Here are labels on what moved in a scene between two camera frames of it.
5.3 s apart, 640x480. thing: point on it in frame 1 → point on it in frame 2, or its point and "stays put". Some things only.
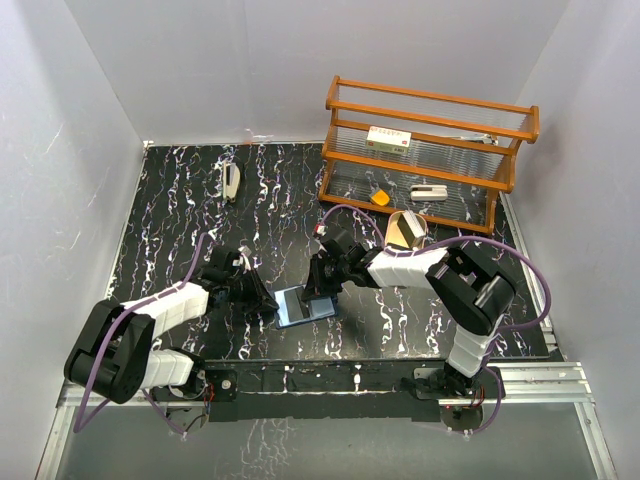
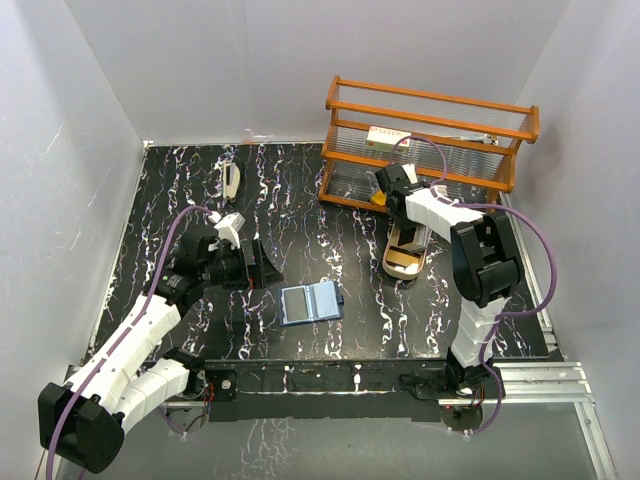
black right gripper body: (328, 274) → (402, 222)
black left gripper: (259, 299) → (259, 274)
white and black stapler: (231, 180) stays put
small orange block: (381, 198) stays put
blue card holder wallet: (293, 311) stays put
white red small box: (388, 140) stays put
